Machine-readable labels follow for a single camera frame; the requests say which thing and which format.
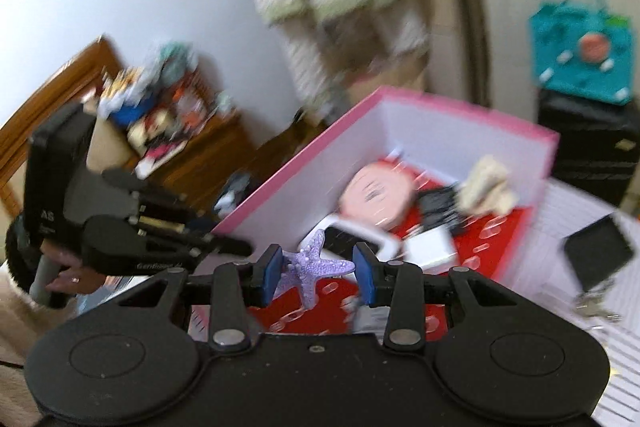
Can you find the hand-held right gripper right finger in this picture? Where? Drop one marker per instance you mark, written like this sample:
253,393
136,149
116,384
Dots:
362,274

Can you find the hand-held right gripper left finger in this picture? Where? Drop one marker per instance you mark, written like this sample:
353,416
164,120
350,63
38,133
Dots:
272,272

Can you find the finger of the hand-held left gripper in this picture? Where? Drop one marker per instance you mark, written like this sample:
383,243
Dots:
150,189
220,246

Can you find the purple starfish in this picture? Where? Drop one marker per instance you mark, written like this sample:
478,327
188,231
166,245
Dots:
312,267

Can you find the pink storage box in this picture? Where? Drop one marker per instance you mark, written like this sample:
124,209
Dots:
310,157

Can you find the black wallet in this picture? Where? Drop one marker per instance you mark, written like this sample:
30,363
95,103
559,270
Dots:
597,252

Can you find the bunch of silver keys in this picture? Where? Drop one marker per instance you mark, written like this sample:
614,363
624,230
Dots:
597,307

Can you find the person's left hand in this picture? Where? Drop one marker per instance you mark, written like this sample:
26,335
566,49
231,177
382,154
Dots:
80,283

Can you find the wooden nightstand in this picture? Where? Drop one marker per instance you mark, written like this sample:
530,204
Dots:
200,157

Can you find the small white box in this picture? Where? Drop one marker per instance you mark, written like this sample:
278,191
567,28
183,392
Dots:
430,249

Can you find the pink square compact case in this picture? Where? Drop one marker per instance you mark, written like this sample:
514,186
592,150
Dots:
372,197

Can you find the pile of colourful clutter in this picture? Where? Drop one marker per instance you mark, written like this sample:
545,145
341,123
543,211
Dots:
160,107

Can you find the black ridged item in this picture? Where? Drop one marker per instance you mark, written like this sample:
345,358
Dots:
440,209

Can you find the beige plush toy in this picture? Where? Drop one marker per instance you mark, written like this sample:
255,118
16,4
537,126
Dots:
487,187

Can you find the beige fuzzy blanket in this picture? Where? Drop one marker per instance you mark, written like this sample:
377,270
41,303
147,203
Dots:
20,357

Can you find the black suitcase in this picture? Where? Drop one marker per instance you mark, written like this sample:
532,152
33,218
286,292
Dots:
585,147

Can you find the teal felt tote bag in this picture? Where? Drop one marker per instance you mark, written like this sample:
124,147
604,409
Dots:
575,57

